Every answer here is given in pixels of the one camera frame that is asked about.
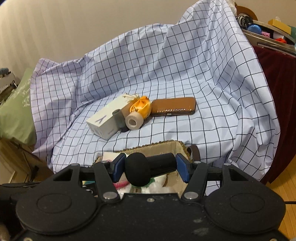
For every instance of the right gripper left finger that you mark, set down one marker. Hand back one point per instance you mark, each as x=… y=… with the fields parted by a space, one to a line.
x=104 y=185

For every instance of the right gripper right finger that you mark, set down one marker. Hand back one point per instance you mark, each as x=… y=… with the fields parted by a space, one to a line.
x=195 y=176

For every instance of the pink edged cloth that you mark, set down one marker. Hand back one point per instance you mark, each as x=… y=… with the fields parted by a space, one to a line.
x=115 y=165

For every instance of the black foam microphone cover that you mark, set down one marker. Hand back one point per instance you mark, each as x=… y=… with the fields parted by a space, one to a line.
x=139 y=169

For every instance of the white fluffy plush toy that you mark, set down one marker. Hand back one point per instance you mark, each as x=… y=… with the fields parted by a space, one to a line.
x=155 y=186

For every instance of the beige tape roll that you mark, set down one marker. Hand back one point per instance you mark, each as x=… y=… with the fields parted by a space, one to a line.
x=134 y=121

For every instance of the orange satin drawstring pouch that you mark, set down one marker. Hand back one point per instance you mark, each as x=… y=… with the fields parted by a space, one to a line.
x=137 y=103

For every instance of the woven basket with beige lining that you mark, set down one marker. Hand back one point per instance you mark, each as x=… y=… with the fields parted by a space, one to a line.
x=174 y=180

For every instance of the wooden side table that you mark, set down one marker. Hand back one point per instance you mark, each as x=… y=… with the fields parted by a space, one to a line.
x=18 y=164

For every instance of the white phone box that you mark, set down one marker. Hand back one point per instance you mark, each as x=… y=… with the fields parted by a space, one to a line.
x=102 y=123

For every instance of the grey cylinder tube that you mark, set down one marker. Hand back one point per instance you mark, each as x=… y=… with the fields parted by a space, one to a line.
x=120 y=120

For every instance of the green cushion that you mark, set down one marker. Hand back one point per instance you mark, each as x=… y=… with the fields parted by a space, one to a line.
x=16 y=115

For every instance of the brown leather case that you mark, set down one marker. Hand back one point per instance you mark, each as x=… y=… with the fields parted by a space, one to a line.
x=173 y=106

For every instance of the blue checked cloth cover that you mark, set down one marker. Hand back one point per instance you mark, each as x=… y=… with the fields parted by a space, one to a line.
x=204 y=55

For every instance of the dark red velvet cloth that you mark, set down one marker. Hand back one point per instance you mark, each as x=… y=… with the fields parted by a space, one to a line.
x=279 y=70

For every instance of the cluttered side shelf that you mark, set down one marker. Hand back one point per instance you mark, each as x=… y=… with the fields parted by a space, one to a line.
x=264 y=42

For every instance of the pink toy block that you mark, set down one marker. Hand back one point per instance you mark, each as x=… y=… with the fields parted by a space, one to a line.
x=265 y=34

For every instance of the blue ball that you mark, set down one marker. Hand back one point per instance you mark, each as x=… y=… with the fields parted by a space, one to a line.
x=254 y=29

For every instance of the red toy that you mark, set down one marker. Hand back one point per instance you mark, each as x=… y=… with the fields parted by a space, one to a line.
x=281 y=40

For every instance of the black white striped fabric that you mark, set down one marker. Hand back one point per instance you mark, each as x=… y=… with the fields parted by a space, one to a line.
x=244 y=21

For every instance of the yellow box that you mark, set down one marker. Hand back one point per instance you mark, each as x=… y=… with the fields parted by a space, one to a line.
x=280 y=25

